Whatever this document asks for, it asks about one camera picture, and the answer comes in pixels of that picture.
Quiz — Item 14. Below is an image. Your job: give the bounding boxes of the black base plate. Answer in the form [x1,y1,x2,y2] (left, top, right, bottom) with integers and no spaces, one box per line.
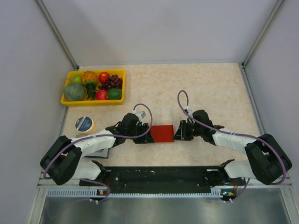
[79,165,248,194]

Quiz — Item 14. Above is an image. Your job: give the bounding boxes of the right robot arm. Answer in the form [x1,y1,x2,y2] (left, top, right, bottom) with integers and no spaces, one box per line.
[173,110,292,185]

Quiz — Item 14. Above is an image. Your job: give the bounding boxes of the red apple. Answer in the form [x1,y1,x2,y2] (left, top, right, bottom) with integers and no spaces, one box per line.
[98,72,110,84]
[96,90,108,100]

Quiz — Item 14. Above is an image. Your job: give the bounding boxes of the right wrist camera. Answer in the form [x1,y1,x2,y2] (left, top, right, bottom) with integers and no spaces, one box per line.
[184,105,192,117]

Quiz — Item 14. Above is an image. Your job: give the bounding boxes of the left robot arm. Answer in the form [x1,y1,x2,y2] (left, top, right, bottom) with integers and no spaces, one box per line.
[40,111,150,185]

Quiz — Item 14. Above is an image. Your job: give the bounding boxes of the green melon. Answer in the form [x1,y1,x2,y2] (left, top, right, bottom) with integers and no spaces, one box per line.
[64,83,86,101]

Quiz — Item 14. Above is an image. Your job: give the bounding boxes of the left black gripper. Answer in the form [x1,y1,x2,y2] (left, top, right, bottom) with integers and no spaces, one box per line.
[126,123,155,144]

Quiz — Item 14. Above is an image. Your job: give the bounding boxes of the red apple bottom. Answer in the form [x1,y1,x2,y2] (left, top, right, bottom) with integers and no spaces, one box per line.
[96,90,108,100]

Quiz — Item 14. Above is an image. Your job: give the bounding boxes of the purple grapes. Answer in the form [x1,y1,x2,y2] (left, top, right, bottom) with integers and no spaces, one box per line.
[98,75,123,91]

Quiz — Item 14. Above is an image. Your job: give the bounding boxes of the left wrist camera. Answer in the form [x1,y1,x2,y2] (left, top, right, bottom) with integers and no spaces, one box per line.
[133,110,146,124]

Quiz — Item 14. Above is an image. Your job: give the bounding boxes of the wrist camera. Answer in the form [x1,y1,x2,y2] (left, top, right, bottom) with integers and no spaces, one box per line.
[184,105,192,117]
[133,110,146,124]

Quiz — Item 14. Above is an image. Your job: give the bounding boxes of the green lime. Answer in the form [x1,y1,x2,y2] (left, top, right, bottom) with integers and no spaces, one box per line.
[107,88,122,100]

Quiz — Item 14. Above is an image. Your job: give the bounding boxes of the green apple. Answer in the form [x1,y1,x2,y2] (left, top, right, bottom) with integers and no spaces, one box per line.
[71,74,83,85]

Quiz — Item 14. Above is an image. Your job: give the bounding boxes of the orange pineapple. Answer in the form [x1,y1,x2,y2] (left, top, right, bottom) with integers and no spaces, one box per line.
[82,71,98,100]

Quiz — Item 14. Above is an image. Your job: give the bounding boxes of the red paper box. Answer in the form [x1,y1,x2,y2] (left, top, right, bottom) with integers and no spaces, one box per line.
[150,125,174,143]

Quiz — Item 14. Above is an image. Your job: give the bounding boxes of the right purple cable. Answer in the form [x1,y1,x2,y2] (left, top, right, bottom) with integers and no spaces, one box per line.
[177,90,287,203]

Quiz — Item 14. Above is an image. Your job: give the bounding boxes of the grey cable duct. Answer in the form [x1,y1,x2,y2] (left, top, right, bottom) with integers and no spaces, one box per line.
[47,188,235,198]

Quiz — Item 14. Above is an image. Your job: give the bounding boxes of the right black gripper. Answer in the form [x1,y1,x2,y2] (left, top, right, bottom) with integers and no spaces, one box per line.
[172,120,203,141]

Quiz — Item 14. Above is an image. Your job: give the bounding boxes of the yellow plastic tray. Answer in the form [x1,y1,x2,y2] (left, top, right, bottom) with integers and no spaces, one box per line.
[61,69,126,106]

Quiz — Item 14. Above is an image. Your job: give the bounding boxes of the red apple top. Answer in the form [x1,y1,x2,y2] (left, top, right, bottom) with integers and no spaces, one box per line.
[98,72,110,84]

